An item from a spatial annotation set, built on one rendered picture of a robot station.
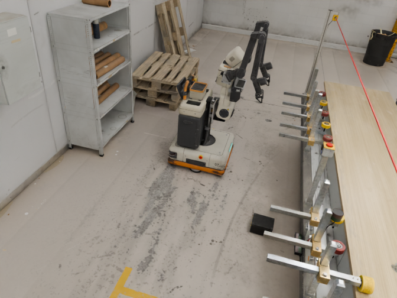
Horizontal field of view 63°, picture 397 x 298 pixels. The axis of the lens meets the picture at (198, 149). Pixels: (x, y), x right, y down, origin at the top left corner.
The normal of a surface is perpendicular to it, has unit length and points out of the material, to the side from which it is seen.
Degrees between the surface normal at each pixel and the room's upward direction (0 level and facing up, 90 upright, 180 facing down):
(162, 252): 0
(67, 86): 90
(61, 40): 90
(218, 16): 90
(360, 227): 0
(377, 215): 0
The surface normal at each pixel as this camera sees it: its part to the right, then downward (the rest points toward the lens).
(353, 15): -0.25, 0.53
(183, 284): 0.08, -0.82
